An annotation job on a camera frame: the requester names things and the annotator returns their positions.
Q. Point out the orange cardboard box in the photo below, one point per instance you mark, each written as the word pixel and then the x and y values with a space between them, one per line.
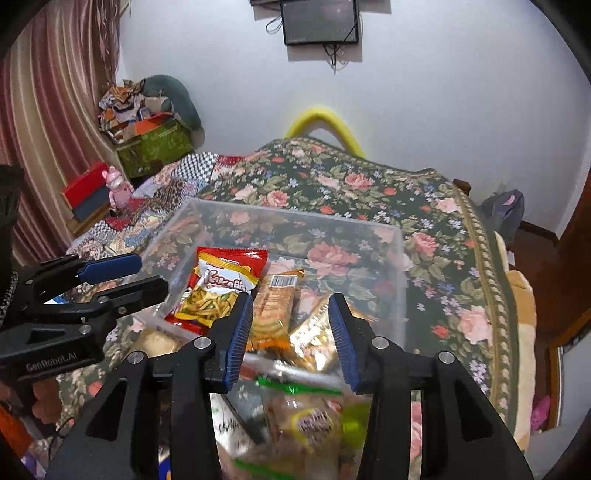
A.
pixel 150 123

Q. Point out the red fries snack packet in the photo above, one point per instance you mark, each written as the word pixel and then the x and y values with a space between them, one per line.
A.
pixel 221 277

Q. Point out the pink toy figure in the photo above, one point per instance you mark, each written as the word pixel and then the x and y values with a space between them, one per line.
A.
pixel 117 189

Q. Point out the beige blanket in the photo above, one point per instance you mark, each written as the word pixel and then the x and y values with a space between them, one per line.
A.
pixel 521 323

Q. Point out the orange biscuit packet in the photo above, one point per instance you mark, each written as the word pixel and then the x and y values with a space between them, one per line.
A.
pixel 274 314

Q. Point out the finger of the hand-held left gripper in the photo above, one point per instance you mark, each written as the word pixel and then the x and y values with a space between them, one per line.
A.
pixel 138 290
pixel 111 267

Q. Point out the person's left hand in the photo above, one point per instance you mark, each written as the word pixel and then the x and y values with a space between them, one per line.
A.
pixel 46 399

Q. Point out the silver snack packet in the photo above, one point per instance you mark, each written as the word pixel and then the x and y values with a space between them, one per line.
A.
pixel 231 424

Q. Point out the yellow foam tube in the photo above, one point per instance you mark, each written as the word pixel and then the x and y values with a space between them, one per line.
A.
pixel 318 113

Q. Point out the green patterned box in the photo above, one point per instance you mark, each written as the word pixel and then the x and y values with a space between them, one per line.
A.
pixel 152 147

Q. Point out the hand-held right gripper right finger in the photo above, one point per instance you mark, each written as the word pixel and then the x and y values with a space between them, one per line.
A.
pixel 344 344

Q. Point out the dark floral blanket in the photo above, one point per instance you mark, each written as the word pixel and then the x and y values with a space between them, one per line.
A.
pixel 351 194

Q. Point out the clear plastic storage box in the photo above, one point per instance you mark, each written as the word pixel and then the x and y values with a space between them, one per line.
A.
pixel 295 230

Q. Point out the purple backpack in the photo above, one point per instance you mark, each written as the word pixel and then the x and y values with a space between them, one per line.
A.
pixel 503 210

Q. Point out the patchwork quilt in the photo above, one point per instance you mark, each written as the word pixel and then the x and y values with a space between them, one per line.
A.
pixel 175 184

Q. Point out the clear green-sealed snack packet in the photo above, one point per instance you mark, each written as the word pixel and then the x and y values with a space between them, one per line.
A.
pixel 304 415
pixel 277 468

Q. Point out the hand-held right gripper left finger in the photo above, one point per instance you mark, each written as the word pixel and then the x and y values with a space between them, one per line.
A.
pixel 238 344

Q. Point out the black wall television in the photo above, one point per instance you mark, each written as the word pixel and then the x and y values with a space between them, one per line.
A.
pixel 318 21

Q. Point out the gold foil snack packet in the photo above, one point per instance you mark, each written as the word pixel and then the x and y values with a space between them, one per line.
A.
pixel 314 339

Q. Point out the striped pink curtain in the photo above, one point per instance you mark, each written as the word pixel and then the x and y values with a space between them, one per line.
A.
pixel 55 92

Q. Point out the pink shoe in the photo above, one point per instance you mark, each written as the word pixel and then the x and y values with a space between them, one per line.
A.
pixel 540 411

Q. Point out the red box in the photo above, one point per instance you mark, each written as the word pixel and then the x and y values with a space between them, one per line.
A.
pixel 85 182

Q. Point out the brown wooden furniture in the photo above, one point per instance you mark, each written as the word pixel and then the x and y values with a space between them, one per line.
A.
pixel 545 286

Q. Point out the grey-green plush pillow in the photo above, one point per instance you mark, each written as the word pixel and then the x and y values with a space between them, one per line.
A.
pixel 178 94

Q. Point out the pale bread packet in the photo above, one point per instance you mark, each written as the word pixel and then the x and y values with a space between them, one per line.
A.
pixel 157 344

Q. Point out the pile of patterned cloths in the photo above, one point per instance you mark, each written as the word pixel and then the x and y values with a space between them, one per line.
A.
pixel 120 101

